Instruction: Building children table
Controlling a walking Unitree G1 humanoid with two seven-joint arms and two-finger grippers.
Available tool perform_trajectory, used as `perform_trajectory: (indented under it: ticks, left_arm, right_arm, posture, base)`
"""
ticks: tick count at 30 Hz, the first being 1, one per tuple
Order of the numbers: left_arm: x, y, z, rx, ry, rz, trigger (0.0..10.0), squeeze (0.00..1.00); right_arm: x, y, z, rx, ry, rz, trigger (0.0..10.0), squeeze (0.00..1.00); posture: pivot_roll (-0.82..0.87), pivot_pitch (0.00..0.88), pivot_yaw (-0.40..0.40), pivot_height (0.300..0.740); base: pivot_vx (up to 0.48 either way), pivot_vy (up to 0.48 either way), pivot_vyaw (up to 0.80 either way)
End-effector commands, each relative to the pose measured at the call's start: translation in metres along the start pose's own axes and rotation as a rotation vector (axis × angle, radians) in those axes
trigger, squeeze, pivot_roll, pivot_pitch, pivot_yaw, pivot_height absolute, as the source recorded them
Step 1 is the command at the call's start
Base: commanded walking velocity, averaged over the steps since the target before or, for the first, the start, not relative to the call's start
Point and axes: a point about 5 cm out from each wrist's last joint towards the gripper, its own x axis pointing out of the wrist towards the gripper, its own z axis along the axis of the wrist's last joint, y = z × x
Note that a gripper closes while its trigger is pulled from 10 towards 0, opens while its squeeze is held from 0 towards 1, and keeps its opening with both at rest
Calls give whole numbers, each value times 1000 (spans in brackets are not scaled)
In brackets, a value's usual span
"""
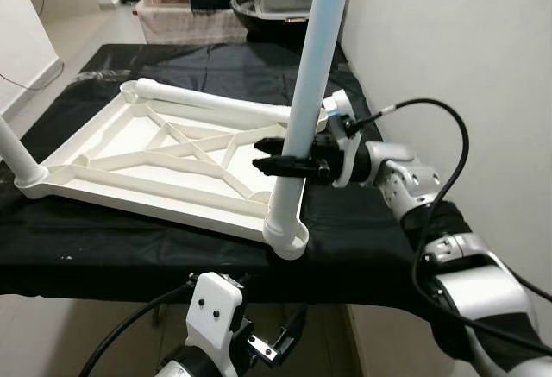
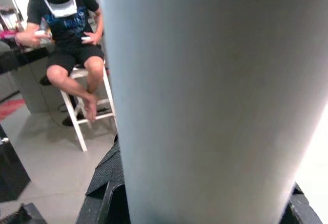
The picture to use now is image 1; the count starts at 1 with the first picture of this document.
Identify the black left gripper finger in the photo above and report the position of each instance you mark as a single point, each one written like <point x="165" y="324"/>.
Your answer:
<point x="291" y="329"/>

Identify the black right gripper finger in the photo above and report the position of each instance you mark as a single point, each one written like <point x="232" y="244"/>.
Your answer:
<point x="272" y="145"/>
<point x="285" y="168"/>

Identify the black round basin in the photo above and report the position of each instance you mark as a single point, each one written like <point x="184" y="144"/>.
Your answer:
<point x="259" y="28"/>

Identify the white plastic table top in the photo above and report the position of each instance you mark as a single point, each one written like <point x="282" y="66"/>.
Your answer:
<point x="172" y="213"/>

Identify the patterned bench cloth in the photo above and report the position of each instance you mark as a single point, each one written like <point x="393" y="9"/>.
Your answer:
<point x="190" y="23"/>

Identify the black tablecloth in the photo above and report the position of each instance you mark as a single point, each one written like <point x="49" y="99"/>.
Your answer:
<point x="129" y="256"/>

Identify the long clear tape strip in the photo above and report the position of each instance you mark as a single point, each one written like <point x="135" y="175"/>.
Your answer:
<point x="108" y="73"/>

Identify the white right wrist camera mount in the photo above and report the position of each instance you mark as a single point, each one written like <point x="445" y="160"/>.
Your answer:
<point x="349" y="166"/>

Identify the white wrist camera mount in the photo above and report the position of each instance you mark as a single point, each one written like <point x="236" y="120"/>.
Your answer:
<point x="214" y="308"/>
<point x="349" y="166"/>

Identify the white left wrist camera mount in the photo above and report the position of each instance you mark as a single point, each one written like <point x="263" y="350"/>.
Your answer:
<point x="214" y="308"/>

